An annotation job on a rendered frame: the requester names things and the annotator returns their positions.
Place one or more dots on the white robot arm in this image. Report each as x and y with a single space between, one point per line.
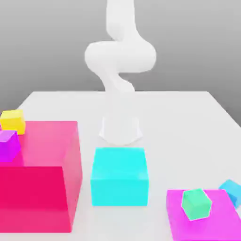
120 56

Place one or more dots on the small yellow cube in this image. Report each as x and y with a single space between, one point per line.
13 120

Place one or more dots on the small green cube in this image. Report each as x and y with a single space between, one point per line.
196 204

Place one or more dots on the small purple cube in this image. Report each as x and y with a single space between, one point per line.
8 146

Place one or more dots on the small blue cube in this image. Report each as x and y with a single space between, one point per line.
232 189

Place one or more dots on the large cyan box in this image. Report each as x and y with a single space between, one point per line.
119 177

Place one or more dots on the large pink box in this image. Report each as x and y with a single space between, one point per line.
37 188

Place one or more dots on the large magenta box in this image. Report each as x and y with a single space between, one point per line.
216 226

